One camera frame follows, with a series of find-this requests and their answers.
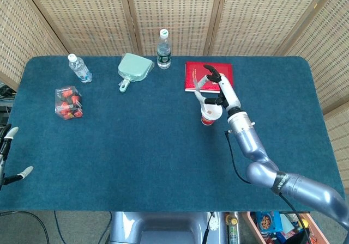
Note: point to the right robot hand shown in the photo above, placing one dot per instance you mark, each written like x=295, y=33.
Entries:
x=230, y=94

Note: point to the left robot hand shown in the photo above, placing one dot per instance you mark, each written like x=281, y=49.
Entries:
x=5, y=146

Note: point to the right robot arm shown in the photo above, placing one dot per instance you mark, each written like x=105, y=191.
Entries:
x=253, y=146

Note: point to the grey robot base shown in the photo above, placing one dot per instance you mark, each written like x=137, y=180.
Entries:
x=163, y=227

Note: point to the red cup with white lid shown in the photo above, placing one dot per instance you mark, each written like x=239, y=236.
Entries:
x=208, y=120

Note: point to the red hardcover book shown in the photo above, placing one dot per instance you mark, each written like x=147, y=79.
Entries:
x=196, y=69

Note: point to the dark floor equipment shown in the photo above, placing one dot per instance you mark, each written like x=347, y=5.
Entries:
x=5, y=105

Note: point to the clear box of red toys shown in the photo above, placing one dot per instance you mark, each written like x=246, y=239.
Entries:
x=68, y=102

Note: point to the water bottle with green label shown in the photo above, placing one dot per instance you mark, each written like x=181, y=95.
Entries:
x=163, y=53

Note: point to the woven bamboo folding screen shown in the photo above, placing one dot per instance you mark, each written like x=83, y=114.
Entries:
x=177, y=15

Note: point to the light green dustpan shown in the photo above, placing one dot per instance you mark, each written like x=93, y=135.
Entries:
x=135, y=67

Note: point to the water bottle with blue label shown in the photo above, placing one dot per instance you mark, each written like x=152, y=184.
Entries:
x=80, y=69

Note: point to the blue felt table cover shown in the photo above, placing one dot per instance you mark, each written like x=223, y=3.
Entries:
x=136, y=159

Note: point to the white round disc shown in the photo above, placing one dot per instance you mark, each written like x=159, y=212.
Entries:
x=214, y=222

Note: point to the pink storage bin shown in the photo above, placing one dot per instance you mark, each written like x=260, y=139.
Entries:
x=252, y=225

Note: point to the bottle with yellow cap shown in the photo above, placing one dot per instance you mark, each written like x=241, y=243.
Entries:
x=232, y=227

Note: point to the blue snack box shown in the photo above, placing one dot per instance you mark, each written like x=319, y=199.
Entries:
x=268, y=222

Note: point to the yellow ball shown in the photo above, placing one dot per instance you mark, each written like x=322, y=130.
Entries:
x=303, y=223

